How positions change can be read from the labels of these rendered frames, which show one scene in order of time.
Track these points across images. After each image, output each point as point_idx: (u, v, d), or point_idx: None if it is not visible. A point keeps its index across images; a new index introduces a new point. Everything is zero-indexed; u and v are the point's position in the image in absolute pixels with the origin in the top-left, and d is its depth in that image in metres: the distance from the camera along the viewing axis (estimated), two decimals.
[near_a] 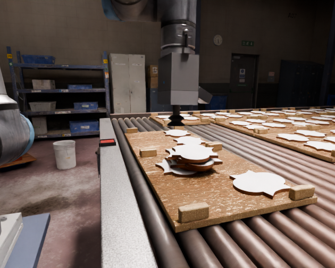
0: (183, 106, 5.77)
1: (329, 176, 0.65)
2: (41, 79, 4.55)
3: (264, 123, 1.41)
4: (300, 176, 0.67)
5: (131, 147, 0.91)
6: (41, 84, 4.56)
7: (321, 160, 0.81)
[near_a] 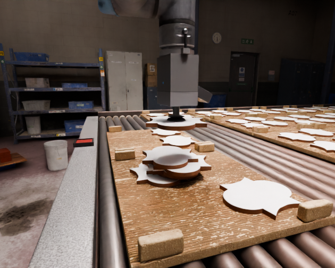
0: None
1: None
2: (35, 77, 4.41)
3: (264, 120, 1.28)
4: (309, 185, 0.54)
5: (109, 148, 0.77)
6: (35, 83, 4.43)
7: (332, 163, 0.68)
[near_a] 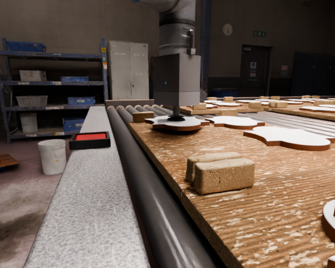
0: None
1: None
2: (30, 70, 3.98)
3: None
4: None
5: (150, 152, 0.34)
6: (30, 76, 3.99)
7: None
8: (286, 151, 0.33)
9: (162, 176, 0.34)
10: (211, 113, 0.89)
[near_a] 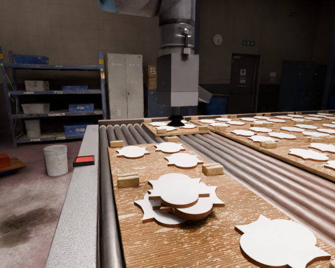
0: (182, 107, 5.60)
1: None
2: (34, 80, 4.37)
3: (271, 132, 1.24)
4: (329, 219, 0.50)
5: (110, 169, 0.73)
6: (34, 85, 4.38)
7: None
8: (172, 169, 0.72)
9: None
10: (170, 135, 1.28)
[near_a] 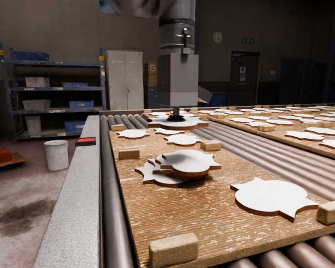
0: None
1: None
2: (35, 77, 4.39)
3: (269, 119, 1.26)
4: (321, 185, 0.52)
5: (111, 147, 0.75)
6: (35, 82, 4.40)
7: None
8: (172, 147, 0.74)
9: None
10: None
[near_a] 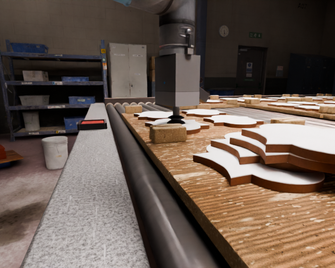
0: None
1: None
2: (33, 70, 4.14)
3: (318, 103, 1.01)
4: None
5: (133, 130, 0.50)
6: (33, 76, 4.15)
7: None
8: (224, 128, 0.49)
9: (141, 145, 0.50)
10: (194, 108, 1.05)
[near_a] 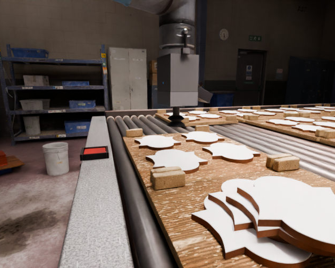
0: None
1: None
2: (33, 75, 4.16)
3: (316, 122, 1.03)
4: None
5: (134, 164, 0.52)
6: (33, 81, 4.17)
7: None
8: (222, 163, 0.51)
9: None
10: (193, 125, 1.07)
